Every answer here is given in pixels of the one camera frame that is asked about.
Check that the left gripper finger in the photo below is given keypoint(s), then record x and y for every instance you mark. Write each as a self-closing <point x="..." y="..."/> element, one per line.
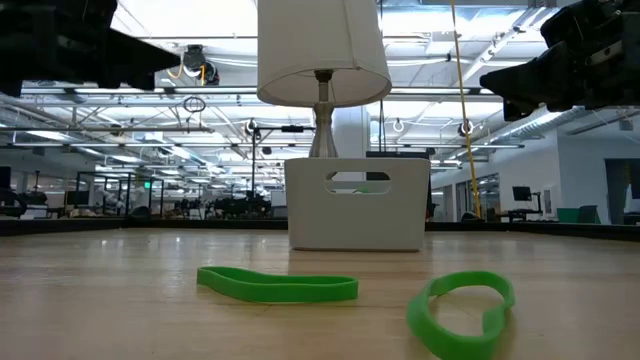
<point x="135" y="82"/>
<point x="140" y="57"/>

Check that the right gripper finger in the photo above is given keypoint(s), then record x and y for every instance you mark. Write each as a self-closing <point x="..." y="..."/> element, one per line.
<point x="535" y="75"/>
<point x="520" y="109"/>

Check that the white plastic bin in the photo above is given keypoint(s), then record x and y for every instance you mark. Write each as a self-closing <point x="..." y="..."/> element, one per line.
<point x="310" y="225"/>

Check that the black distant robot arm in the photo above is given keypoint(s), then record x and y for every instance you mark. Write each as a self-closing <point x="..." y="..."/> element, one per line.
<point x="12" y="205"/>

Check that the yellow hanging pole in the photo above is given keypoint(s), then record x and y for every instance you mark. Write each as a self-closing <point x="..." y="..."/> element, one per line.
<point x="462" y="100"/>

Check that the black computer monitor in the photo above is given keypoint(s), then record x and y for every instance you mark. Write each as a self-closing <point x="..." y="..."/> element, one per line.
<point x="522" y="193"/>

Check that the green chair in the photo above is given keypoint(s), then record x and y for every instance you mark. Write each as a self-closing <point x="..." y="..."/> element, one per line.
<point x="589" y="214"/>
<point x="567" y="215"/>

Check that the black office chair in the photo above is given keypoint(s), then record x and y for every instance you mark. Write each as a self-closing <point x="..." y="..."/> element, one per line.
<point x="471" y="217"/>

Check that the white shade table lamp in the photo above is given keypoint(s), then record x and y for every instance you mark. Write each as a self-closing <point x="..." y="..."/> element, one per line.
<point x="320" y="40"/>

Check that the black frame workstation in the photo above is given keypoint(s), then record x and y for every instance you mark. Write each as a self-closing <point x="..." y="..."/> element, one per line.
<point x="100" y="173"/>

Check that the black table edge rail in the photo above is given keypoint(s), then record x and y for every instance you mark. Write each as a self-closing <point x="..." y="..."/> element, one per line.
<point x="200" y="223"/>

